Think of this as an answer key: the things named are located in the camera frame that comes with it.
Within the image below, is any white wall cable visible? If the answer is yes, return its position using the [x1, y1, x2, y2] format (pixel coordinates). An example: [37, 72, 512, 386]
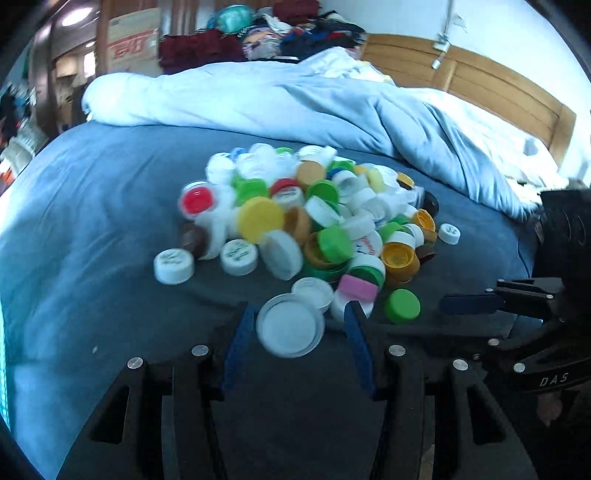
[431, 0, 465, 70]

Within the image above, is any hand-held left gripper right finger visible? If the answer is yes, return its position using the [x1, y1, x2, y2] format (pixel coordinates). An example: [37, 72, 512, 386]
[342, 300, 541, 480]

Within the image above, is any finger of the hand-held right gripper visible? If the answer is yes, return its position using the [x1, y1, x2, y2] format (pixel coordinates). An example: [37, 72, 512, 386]
[478, 322, 579, 377]
[438, 278, 566, 319]

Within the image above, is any large white plastic lid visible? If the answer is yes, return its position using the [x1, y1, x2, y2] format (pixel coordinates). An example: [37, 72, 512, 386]
[256, 293, 326, 358]

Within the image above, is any white pillow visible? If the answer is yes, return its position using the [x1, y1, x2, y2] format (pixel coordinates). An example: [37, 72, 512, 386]
[416, 88, 568, 188]

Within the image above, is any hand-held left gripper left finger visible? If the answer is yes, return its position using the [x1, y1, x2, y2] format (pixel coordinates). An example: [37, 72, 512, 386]
[55, 302, 257, 480]

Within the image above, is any wooden headboard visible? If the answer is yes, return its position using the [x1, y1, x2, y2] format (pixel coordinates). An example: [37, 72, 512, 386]
[360, 33, 578, 167]

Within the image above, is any blue bed sheet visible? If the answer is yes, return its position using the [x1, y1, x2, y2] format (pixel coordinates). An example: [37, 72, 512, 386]
[0, 122, 539, 480]

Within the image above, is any pile of colourful bottle caps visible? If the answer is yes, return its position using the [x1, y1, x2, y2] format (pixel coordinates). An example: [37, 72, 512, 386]
[154, 144, 461, 325]

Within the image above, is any wooden wardrobe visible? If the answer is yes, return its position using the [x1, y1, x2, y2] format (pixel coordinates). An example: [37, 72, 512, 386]
[159, 0, 220, 38]

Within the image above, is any cardboard box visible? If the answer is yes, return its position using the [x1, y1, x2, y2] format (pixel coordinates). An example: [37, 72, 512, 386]
[107, 8, 162, 75]

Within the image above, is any heap of household clutter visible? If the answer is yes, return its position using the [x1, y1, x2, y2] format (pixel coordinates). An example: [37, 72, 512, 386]
[0, 76, 49, 171]

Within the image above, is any dark red blanket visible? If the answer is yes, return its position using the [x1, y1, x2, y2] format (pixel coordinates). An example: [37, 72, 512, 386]
[159, 30, 246, 75]

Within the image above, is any light blue duvet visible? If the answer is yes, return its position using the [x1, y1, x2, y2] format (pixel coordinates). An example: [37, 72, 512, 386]
[82, 48, 555, 222]

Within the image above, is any round ceiling light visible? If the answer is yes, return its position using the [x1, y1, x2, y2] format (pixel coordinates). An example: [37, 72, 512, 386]
[60, 7, 95, 27]

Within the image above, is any pile of mixed clothes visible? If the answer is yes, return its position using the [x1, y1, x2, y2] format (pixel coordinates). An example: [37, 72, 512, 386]
[242, 0, 370, 63]

